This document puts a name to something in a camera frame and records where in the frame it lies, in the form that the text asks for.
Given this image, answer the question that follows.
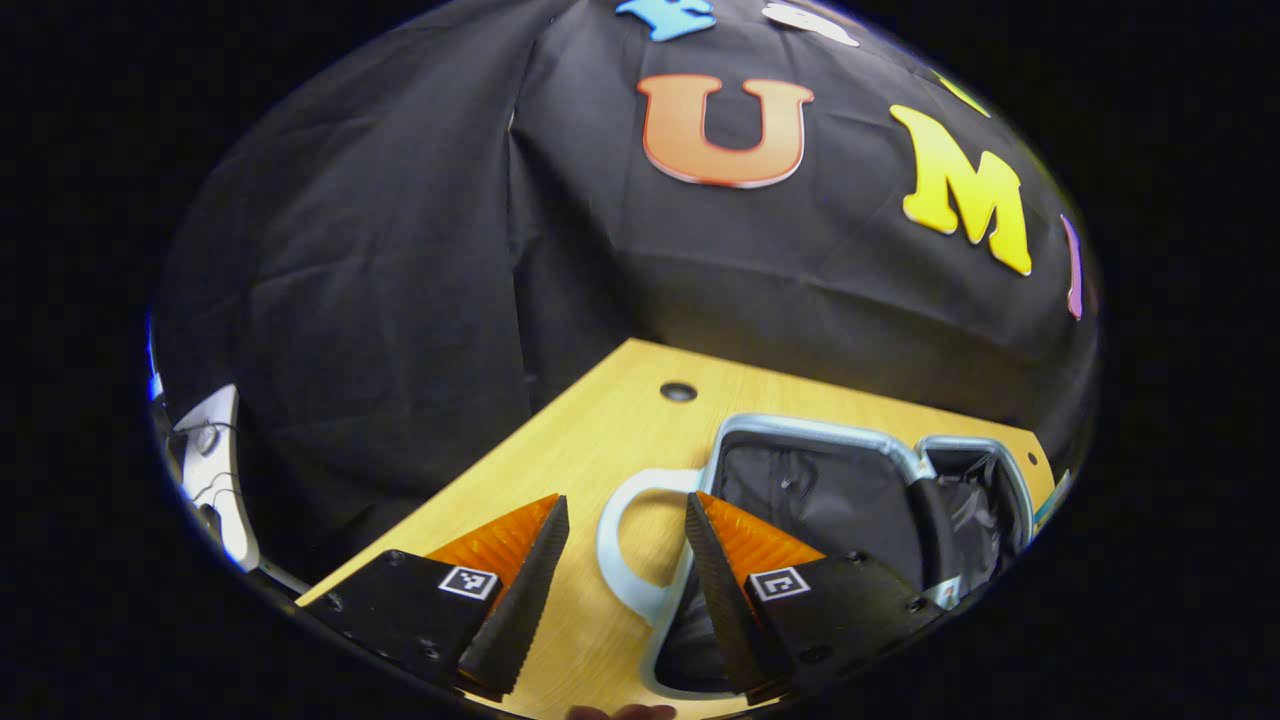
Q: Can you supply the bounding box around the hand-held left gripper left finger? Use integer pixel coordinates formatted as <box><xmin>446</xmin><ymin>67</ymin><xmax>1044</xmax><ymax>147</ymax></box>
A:
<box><xmin>297</xmin><ymin>493</ymin><xmax>571</xmax><ymax>703</ymax></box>

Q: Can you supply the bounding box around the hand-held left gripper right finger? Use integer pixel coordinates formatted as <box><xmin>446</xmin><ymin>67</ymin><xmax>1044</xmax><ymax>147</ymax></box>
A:
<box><xmin>684</xmin><ymin>490</ymin><xmax>946</xmax><ymax>706</ymax></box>

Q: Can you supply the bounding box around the light blue small suitcase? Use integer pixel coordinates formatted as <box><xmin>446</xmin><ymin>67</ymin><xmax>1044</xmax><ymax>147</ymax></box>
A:
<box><xmin>596</xmin><ymin>412</ymin><xmax>1037</xmax><ymax>702</ymax></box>

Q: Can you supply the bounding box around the blue skin care bottle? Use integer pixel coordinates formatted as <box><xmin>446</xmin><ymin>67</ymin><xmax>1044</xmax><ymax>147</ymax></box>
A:
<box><xmin>1034</xmin><ymin>470</ymin><xmax>1073</xmax><ymax>533</ymax></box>

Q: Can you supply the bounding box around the white side desk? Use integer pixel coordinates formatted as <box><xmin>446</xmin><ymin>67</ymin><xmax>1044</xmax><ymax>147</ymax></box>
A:
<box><xmin>165</xmin><ymin>384</ymin><xmax>263</xmax><ymax>574</ymax></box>

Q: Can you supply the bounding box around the black backdrop cloth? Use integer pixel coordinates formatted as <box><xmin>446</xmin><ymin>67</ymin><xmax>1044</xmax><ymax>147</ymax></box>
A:
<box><xmin>150</xmin><ymin>0</ymin><xmax>1103</xmax><ymax>593</ymax></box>

